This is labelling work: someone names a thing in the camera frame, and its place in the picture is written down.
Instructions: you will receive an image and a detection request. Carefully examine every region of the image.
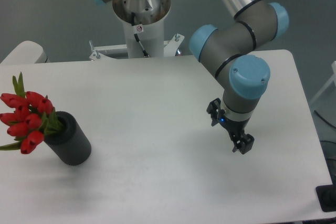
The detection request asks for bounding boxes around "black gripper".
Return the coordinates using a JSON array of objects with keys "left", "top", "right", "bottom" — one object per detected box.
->
[{"left": 206, "top": 98, "right": 255, "bottom": 155}]

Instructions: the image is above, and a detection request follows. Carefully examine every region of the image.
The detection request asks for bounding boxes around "red tulip bouquet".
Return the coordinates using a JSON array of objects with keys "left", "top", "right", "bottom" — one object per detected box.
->
[{"left": 1, "top": 73, "right": 66, "bottom": 155}]

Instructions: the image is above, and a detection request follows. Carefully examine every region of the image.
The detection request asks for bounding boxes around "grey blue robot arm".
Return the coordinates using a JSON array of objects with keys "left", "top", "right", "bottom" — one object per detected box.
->
[{"left": 94, "top": 0, "right": 289, "bottom": 154}]

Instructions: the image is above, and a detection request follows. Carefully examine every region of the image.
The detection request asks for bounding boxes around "black ribbed cylindrical vase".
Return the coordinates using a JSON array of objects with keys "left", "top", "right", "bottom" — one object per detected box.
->
[{"left": 44, "top": 111, "right": 91, "bottom": 166}]

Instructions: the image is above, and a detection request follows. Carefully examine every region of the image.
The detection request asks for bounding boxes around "black box at table edge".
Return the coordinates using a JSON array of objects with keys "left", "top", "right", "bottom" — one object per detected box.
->
[{"left": 316, "top": 185, "right": 335, "bottom": 212}]

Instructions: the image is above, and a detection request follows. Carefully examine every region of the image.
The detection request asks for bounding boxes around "white rounded side table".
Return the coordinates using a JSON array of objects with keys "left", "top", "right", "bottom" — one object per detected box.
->
[{"left": 1, "top": 40, "right": 50, "bottom": 65}]

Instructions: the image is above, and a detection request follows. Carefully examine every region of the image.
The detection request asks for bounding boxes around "black cable on floor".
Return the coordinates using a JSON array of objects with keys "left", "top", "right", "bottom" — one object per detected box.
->
[{"left": 314, "top": 110, "right": 336, "bottom": 128}]

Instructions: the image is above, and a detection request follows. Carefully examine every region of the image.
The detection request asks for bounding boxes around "black cable on pedestal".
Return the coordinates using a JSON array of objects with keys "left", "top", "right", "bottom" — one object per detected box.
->
[{"left": 130, "top": 12, "right": 151, "bottom": 58}]

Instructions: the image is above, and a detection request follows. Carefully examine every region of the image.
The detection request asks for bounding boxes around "white frame at right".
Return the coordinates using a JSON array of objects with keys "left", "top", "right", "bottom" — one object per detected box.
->
[{"left": 309, "top": 61, "right": 335, "bottom": 108}]

